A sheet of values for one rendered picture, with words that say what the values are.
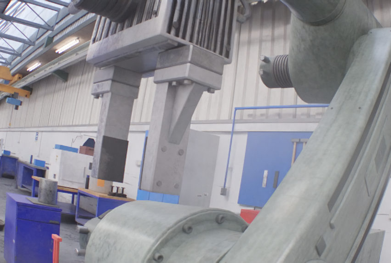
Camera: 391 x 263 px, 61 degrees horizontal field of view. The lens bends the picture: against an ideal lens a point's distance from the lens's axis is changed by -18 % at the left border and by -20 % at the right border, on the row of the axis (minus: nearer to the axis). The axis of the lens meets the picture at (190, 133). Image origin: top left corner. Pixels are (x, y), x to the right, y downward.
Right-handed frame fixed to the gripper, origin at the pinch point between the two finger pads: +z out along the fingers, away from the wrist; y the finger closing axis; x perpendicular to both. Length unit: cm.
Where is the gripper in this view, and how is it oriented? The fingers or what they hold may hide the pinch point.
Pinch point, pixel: (133, 162)
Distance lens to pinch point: 58.2
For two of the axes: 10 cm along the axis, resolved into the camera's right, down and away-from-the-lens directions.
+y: -6.5, -0.1, 7.6
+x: -7.4, -1.8, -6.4
